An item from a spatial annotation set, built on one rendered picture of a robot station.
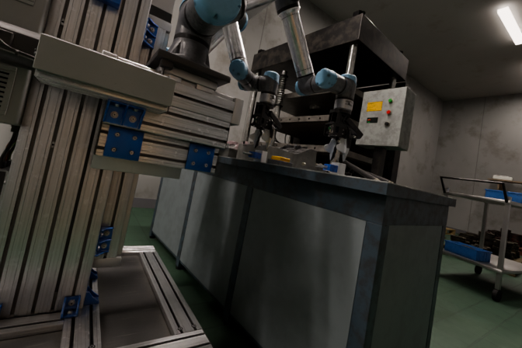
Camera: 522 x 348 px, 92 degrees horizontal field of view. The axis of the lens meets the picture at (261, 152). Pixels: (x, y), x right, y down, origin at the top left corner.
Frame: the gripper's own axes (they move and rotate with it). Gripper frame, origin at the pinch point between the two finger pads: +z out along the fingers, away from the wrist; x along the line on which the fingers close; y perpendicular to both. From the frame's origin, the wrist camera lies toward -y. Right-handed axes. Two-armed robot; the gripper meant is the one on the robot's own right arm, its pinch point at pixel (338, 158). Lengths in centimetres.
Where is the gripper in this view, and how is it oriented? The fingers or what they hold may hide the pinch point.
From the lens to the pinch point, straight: 112.1
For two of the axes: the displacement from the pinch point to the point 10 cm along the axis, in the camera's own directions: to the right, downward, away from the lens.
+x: 3.8, 0.1, -9.3
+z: -1.8, 9.8, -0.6
